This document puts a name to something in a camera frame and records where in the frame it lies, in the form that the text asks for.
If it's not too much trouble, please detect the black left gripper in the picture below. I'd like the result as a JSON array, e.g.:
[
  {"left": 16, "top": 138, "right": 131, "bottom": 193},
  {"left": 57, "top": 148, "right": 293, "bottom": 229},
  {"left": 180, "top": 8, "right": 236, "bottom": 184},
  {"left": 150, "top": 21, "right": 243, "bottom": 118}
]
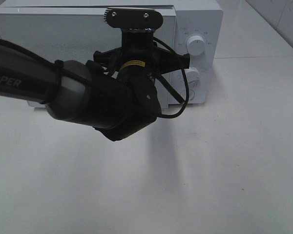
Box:
[{"left": 93, "top": 29, "right": 190, "bottom": 74}]

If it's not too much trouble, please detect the white microwave knob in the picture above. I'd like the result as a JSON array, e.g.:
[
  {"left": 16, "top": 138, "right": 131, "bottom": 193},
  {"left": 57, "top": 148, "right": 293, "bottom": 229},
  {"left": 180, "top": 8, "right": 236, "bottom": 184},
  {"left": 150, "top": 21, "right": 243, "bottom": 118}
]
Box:
[
  {"left": 185, "top": 67, "right": 200, "bottom": 83},
  {"left": 186, "top": 35, "right": 206, "bottom": 56}
]

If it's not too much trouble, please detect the round white door button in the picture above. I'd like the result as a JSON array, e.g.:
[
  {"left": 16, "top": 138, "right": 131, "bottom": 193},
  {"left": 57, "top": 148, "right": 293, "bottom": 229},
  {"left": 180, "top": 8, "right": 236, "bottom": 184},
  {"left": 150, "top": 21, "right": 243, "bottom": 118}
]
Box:
[{"left": 180, "top": 89, "right": 195, "bottom": 102}]

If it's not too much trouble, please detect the white microwave door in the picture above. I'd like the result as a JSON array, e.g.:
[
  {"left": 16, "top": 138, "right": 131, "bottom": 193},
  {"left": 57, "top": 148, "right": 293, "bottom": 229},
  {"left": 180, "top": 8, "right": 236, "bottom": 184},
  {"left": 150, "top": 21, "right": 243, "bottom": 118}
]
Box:
[{"left": 0, "top": 8, "right": 122, "bottom": 102}]

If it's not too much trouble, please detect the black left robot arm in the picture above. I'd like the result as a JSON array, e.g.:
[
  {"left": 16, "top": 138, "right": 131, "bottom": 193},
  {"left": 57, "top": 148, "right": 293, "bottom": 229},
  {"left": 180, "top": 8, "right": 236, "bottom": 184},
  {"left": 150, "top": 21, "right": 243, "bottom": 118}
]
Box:
[{"left": 0, "top": 30, "right": 190, "bottom": 141}]

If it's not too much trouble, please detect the white microwave oven body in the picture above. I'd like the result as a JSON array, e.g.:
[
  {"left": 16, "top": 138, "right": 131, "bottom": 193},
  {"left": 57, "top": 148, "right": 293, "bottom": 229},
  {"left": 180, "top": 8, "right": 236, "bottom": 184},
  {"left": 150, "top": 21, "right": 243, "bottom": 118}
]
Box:
[{"left": 0, "top": 0, "right": 223, "bottom": 104}]

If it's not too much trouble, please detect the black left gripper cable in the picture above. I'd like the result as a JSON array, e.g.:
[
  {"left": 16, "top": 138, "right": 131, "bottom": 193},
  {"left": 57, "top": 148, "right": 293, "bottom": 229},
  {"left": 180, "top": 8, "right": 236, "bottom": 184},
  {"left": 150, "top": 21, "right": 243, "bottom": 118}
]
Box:
[{"left": 151, "top": 36, "right": 188, "bottom": 119}]

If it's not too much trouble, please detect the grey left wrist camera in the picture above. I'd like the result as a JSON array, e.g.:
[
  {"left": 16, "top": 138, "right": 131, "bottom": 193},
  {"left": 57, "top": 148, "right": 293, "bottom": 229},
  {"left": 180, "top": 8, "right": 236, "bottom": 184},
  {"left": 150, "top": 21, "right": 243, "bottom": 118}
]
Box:
[{"left": 104, "top": 7, "right": 164, "bottom": 30}]

